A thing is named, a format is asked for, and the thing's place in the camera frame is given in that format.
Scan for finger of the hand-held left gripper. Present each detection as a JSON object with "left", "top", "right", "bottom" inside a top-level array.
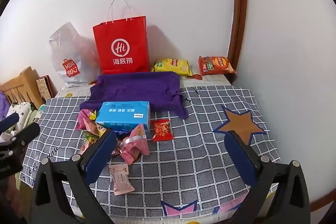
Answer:
[
  {"left": 0, "top": 112, "right": 20, "bottom": 133},
  {"left": 0, "top": 123, "right": 41, "bottom": 153}
]

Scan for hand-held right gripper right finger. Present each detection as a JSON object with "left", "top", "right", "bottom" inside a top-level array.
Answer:
[{"left": 223, "top": 130, "right": 311, "bottom": 224}]

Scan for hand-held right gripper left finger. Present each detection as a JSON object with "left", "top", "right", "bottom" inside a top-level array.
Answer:
[{"left": 30, "top": 130, "right": 118, "bottom": 224}]

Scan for blue small snack packet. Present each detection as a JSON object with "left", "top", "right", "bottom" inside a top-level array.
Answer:
[{"left": 114, "top": 128, "right": 130, "bottom": 139}]

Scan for pale pink pastry packet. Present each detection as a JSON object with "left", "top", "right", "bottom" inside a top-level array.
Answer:
[{"left": 109, "top": 164, "right": 135, "bottom": 195}]

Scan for pink snack packet clear band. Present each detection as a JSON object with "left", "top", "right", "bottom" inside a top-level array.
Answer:
[{"left": 117, "top": 123, "right": 150, "bottom": 164}]

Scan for magenta snack packet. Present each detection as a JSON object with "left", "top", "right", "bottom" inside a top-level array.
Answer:
[{"left": 76, "top": 109, "right": 99, "bottom": 132}]

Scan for red small snack packet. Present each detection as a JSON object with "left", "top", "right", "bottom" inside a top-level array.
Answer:
[{"left": 152, "top": 119, "right": 174, "bottom": 142}]

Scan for purple cloth tray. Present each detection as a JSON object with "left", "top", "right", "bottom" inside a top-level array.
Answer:
[{"left": 79, "top": 71, "right": 189, "bottom": 120}]

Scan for white patterned cloth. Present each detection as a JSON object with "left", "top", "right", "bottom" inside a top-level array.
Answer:
[{"left": 5, "top": 102, "right": 42, "bottom": 135}]

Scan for purple cloth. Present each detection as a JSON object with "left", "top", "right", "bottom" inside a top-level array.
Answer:
[{"left": 0, "top": 91, "right": 11, "bottom": 119}]

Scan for wooden headboard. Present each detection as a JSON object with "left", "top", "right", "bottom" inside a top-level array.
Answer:
[{"left": 0, "top": 67, "right": 44, "bottom": 109}]

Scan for blue tissue pack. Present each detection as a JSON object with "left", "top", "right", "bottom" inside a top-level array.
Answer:
[{"left": 95, "top": 101, "right": 151, "bottom": 135}]

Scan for patterned book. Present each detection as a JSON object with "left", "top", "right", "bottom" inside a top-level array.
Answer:
[{"left": 36, "top": 75, "right": 57, "bottom": 106}]

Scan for grey checked star tablecloth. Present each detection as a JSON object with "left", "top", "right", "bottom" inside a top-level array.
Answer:
[{"left": 20, "top": 85, "right": 281, "bottom": 219}]

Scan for white plastic shopping bag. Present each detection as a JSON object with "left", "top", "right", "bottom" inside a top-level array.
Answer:
[{"left": 49, "top": 21, "right": 101, "bottom": 88}]

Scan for orange chip bag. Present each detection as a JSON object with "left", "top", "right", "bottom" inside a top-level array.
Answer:
[{"left": 198, "top": 55, "right": 237, "bottom": 76}]

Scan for yellow chip bag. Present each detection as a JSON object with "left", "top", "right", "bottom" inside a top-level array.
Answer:
[{"left": 151, "top": 58, "right": 193, "bottom": 76}]

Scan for red paper bag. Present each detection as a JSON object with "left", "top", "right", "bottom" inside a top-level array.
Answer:
[{"left": 92, "top": 0, "right": 150, "bottom": 75}]

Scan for brown wooden door frame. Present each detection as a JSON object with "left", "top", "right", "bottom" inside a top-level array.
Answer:
[{"left": 227, "top": 0, "right": 248, "bottom": 81}]

